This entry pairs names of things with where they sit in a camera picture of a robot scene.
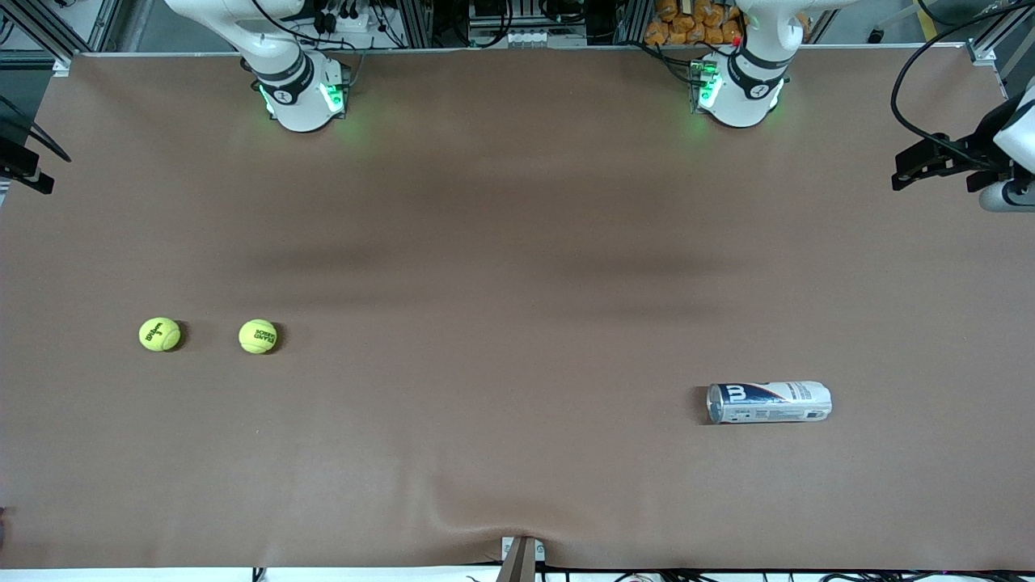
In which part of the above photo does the white power strip with plugs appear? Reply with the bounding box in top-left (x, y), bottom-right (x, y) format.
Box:
top-left (311, 0), bottom-right (381, 37)

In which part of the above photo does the aluminium camera post profile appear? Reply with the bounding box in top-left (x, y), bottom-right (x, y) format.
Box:
top-left (500, 536), bottom-right (545, 582)

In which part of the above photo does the white blue tennis ball can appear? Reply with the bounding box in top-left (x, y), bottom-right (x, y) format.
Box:
top-left (706, 381), bottom-right (833, 425)

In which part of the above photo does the aluminium frame strut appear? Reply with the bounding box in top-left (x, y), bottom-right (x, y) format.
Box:
top-left (12, 0), bottom-right (122, 64)

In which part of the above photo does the yellow Roland Garros tennis ball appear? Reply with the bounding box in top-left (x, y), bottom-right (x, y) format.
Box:
top-left (239, 318), bottom-right (279, 355)

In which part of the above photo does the aluminium frame post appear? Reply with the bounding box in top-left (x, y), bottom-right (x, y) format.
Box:
top-left (396, 0), bottom-right (433, 48)
top-left (616, 0), bottom-right (653, 45)

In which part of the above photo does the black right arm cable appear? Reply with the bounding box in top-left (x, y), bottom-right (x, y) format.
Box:
top-left (0, 95), bottom-right (70, 162)

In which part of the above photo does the yellow Wilson tennis ball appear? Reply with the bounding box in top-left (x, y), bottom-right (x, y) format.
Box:
top-left (138, 317), bottom-right (182, 352)

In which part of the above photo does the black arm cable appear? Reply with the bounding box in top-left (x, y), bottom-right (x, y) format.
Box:
top-left (0, 95), bottom-right (70, 162)
top-left (891, 6), bottom-right (1035, 158)

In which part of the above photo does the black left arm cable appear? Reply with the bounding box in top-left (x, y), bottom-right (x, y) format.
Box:
top-left (891, 6), bottom-right (1035, 158)

